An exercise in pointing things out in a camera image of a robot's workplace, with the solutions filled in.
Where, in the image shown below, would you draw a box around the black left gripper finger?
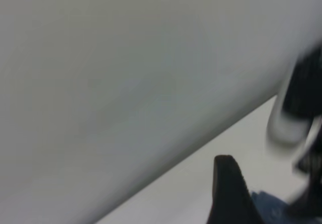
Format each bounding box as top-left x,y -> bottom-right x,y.
207,154 -> 265,224

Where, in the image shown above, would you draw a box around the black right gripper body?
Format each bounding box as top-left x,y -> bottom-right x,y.
286,133 -> 322,224

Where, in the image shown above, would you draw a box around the blue denim pants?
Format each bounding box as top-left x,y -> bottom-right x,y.
249,190 -> 295,224

